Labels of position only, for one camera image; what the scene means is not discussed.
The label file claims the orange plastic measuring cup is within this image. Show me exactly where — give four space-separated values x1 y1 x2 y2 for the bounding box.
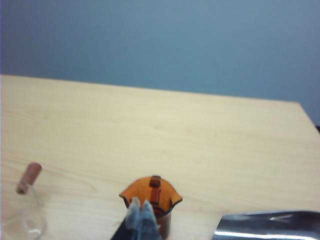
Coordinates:
119 175 183 240

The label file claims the silver foil bag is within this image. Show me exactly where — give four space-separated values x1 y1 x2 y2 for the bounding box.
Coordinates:
211 210 320 240

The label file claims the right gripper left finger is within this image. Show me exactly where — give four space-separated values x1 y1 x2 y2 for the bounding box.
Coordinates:
109 196 141 240

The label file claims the clear measuring cup wooden handle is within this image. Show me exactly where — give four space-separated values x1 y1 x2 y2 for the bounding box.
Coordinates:
0 162 48 240

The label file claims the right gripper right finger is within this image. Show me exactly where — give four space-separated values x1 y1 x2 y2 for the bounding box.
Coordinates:
139 199 162 240

